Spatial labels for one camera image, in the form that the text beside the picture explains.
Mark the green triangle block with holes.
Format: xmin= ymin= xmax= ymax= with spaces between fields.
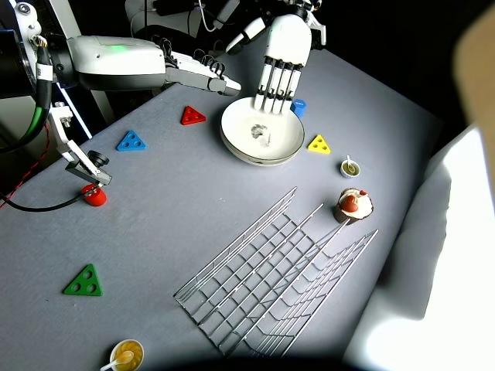
xmin=63 ymin=264 xmax=104 ymax=298

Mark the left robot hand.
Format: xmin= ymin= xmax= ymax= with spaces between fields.
xmin=225 ymin=13 xmax=312 ymax=114

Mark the white adapter with cable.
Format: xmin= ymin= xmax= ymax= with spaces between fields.
xmin=196 ymin=0 xmax=241 ymax=32

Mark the red triangle block with holes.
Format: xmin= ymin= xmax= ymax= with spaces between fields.
xmin=180 ymin=105 xmax=207 ymax=126

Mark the green cable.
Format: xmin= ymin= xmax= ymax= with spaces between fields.
xmin=0 ymin=46 xmax=54 ymax=155

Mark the black camera cable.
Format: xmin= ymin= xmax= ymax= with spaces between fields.
xmin=0 ymin=191 xmax=87 ymax=213

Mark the red cylinder block white cross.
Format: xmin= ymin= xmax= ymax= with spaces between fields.
xmin=80 ymin=183 xmax=108 ymax=207

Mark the white ceramic plate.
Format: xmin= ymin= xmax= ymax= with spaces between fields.
xmin=220 ymin=96 xmax=306 ymax=163
xmin=220 ymin=131 xmax=305 ymax=168

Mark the white backdrop sheet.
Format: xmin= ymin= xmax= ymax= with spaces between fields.
xmin=343 ymin=123 xmax=495 ymax=371

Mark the white bowl yellow filling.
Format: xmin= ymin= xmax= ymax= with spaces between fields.
xmin=110 ymin=339 xmax=145 ymax=371

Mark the silver wire dish rack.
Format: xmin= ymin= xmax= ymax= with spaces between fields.
xmin=172 ymin=186 xmax=380 ymax=359

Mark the yellow triangle block with holes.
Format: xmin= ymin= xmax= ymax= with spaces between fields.
xmin=307 ymin=134 xmax=332 ymax=155

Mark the beige blurred board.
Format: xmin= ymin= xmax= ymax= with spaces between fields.
xmin=452 ymin=0 xmax=495 ymax=134

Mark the white plastic spoon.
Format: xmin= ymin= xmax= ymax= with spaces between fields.
xmin=100 ymin=350 xmax=135 ymax=371

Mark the toy cupcake with red heart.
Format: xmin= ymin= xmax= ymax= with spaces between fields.
xmin=334 ymin=188 xmax=375 ymax=226

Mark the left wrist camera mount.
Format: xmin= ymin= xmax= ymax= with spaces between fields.
xmin=307 ymin=15 xmax=328 ymax=50

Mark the small white bowl olive filling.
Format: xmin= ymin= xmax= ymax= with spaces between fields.
xmin=340 ymin=158 xmax=361 ymax=179

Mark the blue triangle block with holes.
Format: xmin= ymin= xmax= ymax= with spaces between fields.
xmin=115 ymin=130 xmax=148 ymax=152

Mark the bright light strip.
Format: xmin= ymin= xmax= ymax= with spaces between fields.
xmin=56 ymin=82 xmax=94 ymax=139

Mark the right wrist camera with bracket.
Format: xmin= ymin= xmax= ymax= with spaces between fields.
xmin=48 ymin=102 xmax=113 ymax=187

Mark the red black twisted wire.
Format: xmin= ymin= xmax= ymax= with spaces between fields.
xmin=0 ymin=123 xmax=51 ymax=206

